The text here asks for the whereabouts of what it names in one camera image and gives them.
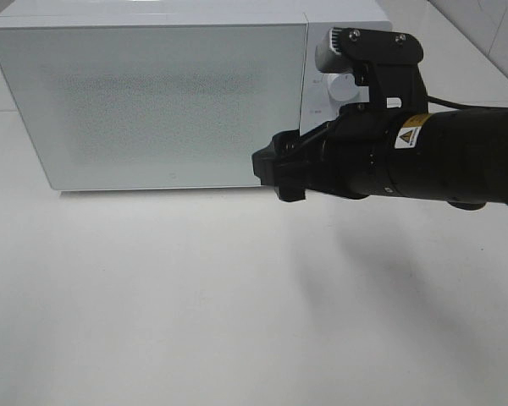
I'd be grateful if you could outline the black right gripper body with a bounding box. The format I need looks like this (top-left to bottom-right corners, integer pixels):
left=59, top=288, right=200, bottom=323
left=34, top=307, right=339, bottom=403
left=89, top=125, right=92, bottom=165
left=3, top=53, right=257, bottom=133
left=297, top=63, right=428, bottom=199

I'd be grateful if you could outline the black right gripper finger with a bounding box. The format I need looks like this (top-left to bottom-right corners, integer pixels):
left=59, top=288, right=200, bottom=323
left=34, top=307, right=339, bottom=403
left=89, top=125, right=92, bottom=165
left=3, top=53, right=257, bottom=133
left=251, top=141, right=306, bottom=203
left=272, top=130, right=322, bottom=156

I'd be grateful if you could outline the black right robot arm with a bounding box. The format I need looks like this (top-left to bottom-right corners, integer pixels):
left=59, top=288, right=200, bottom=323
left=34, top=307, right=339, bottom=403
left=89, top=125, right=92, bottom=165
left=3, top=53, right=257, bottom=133
left=252, top=69, right=508, bottom=211

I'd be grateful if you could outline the upper white microwave knob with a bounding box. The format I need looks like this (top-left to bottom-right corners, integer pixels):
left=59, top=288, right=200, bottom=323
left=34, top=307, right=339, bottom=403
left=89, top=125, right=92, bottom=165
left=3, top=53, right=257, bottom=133
left=326, top=73, right=369, bottom=104

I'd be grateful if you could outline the white microwave oven body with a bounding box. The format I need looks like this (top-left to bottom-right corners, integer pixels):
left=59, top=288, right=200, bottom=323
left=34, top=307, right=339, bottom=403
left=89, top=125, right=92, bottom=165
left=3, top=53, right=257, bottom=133
left=0, top=0, right=395, bottom=187

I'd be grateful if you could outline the black wrist camera with heatsink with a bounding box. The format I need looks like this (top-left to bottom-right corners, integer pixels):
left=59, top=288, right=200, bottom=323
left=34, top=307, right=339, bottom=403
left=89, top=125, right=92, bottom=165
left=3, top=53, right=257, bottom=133
left=314, top=27, right=423, bottom=74

